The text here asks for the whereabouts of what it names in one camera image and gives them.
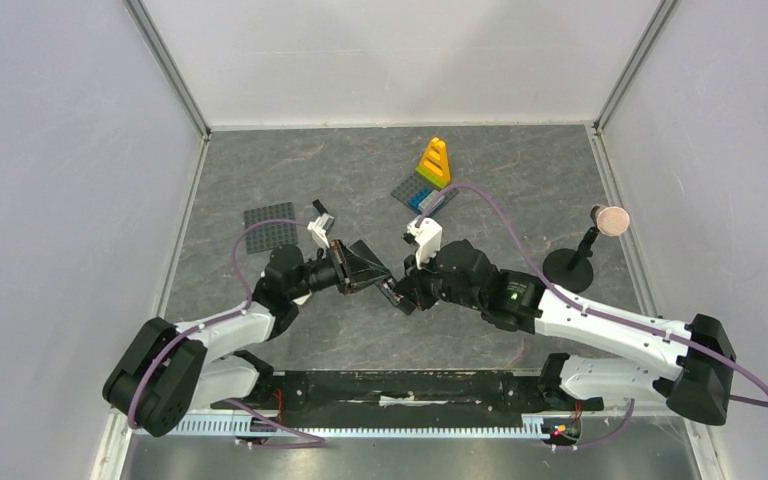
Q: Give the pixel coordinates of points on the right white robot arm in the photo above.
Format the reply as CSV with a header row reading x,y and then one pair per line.
x,y
682,363

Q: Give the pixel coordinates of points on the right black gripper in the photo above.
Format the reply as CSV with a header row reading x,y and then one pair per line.
x,y
420,287

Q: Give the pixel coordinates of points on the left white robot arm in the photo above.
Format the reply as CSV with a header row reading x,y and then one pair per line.
x,y
169,369

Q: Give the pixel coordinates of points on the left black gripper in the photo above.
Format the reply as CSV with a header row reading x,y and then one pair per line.
x,y
352,271

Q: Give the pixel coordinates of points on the grey blue lego plate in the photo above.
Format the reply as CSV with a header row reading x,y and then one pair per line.
x,y
416,193

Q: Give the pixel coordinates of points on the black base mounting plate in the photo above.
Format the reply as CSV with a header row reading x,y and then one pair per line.
x,y
411,398

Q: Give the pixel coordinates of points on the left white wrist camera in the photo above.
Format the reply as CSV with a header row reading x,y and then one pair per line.
x,y
319,229

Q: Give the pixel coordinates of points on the black slim remote control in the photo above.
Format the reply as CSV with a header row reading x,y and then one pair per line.
x,y
388,288

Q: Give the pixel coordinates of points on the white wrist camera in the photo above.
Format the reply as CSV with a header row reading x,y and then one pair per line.
x,y
319,229
427,237

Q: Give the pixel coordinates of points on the beige foam microphone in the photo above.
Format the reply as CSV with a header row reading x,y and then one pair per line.
x,y
611,221

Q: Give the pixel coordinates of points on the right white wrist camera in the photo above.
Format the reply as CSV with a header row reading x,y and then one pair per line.
x,y
427,237

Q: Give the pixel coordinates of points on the white slotted cable duct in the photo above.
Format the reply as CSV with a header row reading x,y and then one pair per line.
x,y
241,425

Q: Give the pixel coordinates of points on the yellow green lego tower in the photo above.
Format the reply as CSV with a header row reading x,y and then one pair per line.
x,y
434,163

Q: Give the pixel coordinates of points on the black microphone stand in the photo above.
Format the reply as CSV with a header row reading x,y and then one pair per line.
x,y
572,268

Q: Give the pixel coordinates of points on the small black plastic piece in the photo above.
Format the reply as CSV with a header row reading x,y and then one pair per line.
x,y
319,207

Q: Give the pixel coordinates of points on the dark grey lego baseplate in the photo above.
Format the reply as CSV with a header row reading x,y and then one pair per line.
x,y
268,237

